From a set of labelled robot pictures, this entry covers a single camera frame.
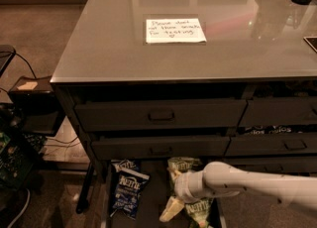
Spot dark box with tape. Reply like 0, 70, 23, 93
9, 76, 65, 136

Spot blue Kettle chip bag back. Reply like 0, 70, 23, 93
111, 159, 141, 172

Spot white handwritten paper note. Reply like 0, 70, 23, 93
146, 18, 206, 44

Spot dark middle right drawer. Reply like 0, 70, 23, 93
225, 133, 317, 157

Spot green Kettle chip bag front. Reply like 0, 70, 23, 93
185, 198, 213, 228

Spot dark top left drawer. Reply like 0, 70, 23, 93
74, 99, 247, 132

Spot green Kettle chip bag back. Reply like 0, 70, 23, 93
167, 157, 203, 190

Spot dark middle left drawer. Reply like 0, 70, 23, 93
92, 135, 230, 160

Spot dark cabinet with glass top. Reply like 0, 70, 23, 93
52, 0, 317, 174

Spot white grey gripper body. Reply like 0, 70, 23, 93
174, 171, 212, 203

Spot blue Kettle chip bag front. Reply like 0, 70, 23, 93
112, 168, 150, 219

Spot snack bags in right drawer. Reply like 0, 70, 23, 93
238, 125, 317, 135

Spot dark bottom right drawer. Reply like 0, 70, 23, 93
223, 156, 317, 173

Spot dark tablet on counter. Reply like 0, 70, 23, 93
303, 37, 317, 53

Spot green snack box left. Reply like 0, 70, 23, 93
0, 132, 36, 189

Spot green kettle chip bag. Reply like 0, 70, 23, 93
185, 198, 213, 228
167, 157, 203, 190

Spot dark top right drawer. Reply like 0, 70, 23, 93
240, 97, 317, 127

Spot white floor cable left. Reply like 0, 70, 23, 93
4, 188, 33, 228

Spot blue kettle chip bag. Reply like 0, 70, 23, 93
112, 168, 150, 219
111, 159, 141, 172

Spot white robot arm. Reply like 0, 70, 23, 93
159, 162, 317, 222

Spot dark drawer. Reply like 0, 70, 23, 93
74, 99, 247, 132
92, 135, 230, 160
240, 97, 317, 127
223, 156, 317, 173
225, 133, 317, 157

